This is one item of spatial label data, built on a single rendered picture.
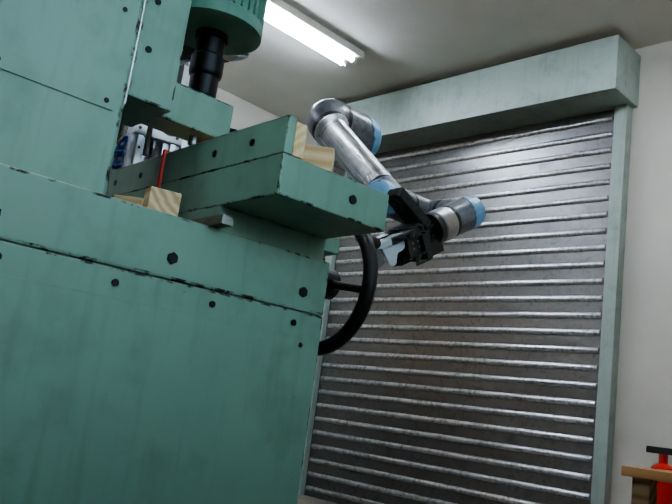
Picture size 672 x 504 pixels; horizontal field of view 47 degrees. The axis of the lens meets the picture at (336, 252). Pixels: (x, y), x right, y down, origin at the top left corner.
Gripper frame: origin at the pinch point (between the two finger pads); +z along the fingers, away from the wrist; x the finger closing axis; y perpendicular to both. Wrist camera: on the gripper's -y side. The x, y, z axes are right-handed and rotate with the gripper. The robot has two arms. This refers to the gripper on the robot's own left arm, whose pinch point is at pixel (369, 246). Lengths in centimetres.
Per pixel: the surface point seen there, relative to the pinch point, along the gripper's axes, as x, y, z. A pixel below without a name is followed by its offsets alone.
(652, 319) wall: 69, 107, -238
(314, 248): -15.3, -6.9, 26.4
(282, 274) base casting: -17.4, -5.4, 35.6
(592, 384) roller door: 94, 134, -214
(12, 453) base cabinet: -18, 2, 81
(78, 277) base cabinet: -18, -15, 66
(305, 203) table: -28.8, -16.0, 36.8
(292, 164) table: -29, -22, 37
